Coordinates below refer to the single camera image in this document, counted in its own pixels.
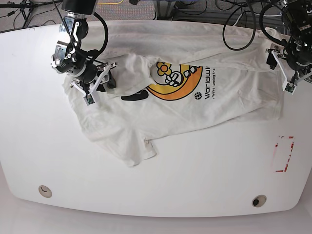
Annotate red tape rectangle marking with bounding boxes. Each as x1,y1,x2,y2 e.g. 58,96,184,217
271,136,294,173

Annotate yellow cable on floor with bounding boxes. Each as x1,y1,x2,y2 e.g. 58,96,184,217
97,0,124,7

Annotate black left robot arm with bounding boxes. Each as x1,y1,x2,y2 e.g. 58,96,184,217
259,0,312,93

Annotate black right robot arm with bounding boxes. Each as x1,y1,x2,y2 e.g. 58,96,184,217
51,0,118,105

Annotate left table cable grommet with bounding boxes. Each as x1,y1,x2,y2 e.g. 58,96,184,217
39,185,52,198

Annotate aluminium frame rack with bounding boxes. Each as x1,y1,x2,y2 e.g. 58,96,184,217
154,0,288,27

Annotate white graphic T-shirt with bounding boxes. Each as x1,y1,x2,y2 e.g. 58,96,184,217
63,20,282,167

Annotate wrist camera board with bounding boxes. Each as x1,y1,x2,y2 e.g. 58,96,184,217
83,94,95,106
285,83,297,95

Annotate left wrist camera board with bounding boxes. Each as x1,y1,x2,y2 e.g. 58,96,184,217
285,83,297,95

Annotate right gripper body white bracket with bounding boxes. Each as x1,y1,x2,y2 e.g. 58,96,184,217
70,62,118,101

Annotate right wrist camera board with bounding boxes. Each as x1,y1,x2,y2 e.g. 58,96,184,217
83,94,95,106

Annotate right table cable grommet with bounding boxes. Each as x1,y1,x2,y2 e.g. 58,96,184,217
252,195,267,208

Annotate black tripod stand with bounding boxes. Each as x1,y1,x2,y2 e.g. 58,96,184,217
0,0,63,30

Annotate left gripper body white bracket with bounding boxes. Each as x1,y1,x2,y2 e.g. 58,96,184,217
266,44,312,91

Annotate table cable grommet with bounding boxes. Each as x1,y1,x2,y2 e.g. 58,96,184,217
39,185,52,198
252,195,267,208

